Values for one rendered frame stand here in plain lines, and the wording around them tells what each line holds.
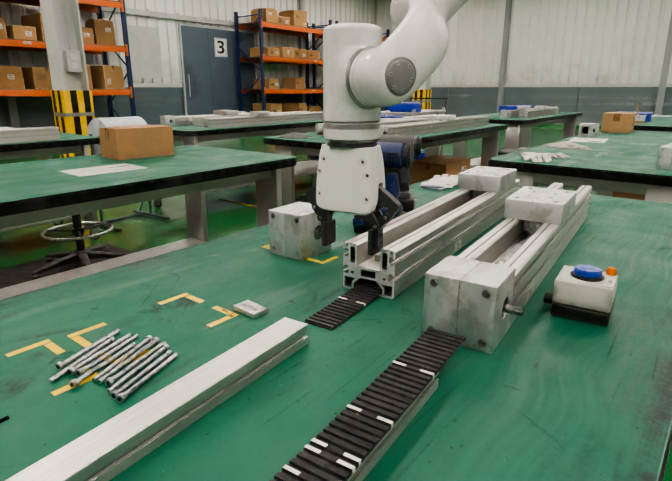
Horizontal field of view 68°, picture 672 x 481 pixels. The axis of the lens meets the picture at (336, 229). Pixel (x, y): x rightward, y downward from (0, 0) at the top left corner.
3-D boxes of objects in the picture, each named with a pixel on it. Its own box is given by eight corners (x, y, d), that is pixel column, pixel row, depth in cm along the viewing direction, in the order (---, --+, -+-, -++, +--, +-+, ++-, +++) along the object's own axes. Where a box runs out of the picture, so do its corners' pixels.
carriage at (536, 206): (559, 238, 97) (563, 204, 96) (502, 230, 103) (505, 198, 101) (573, 221, 110) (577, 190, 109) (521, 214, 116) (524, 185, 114)
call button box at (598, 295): (607, 328, 74) (614, 288, 72) (538, 312, 79) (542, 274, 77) (613, 308, 80) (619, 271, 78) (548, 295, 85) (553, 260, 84)
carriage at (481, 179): (498, 203, 128) (500, 176, 126) (456, 198, 133) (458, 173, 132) (514, 192, 141) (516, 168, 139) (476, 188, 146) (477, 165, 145)
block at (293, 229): (311, 263, 101) (310, 217, 98) (269, 252, 107) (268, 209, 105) (340, 250, 109) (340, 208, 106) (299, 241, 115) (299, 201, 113)
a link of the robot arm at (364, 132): (309, 121, 73) (309, 142, 74) (362, 123, 68) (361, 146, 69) (340, 118, 79) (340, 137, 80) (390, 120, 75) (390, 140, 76)
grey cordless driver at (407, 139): (417, 218, 136) (421, 136, 130) (345, 215, 139) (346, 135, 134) (418, 211, 143) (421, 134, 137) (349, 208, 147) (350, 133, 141)
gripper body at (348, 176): (309, 135, 74) (310, 209, 77) (369, 139, 68) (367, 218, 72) (336, 132, 80) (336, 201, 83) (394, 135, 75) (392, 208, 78)
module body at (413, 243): (393, 299, 84) (395, 251, 81) (343, 287, 89) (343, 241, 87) (517, 207, 148) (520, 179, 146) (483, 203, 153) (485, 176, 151)
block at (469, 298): (509, 359, 65) (517, 291, 62) (421, 335, 72) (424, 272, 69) (526, 332, 72) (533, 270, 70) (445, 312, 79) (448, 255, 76)
